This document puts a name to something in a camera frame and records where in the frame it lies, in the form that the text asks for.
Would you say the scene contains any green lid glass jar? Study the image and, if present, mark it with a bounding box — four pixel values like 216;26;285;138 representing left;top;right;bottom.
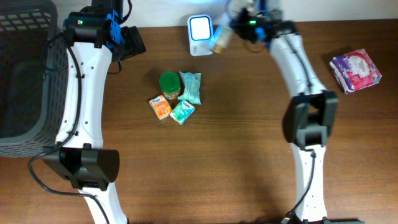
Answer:
159;72;181;100

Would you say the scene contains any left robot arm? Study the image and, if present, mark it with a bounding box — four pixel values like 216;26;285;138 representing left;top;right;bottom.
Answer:
39;1;146;223

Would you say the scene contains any grey plastic mesh basket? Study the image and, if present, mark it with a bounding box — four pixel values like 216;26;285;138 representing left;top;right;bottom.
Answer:
1;1;68;157

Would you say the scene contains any white cream tube gold cap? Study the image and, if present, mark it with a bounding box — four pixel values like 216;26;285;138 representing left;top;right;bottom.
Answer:
209;12;234;54

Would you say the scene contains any orange tissue pack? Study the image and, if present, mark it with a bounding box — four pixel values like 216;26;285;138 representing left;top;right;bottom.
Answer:
149;95;172;120

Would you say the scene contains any red purple pad package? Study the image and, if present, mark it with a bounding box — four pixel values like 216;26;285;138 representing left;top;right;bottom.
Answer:
329;49;382;94

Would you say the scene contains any teal tissue pack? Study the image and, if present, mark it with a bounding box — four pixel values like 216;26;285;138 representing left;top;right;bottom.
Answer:
170;100;195;125

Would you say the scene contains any mint green wipes packet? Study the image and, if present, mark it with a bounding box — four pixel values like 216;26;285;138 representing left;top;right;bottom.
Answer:
178;72;201;105

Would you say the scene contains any white barcode scanner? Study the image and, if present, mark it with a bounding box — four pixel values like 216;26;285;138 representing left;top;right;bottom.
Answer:
187;14;213;57

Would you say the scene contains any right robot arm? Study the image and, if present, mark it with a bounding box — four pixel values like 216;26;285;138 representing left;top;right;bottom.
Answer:
231;9;338;223

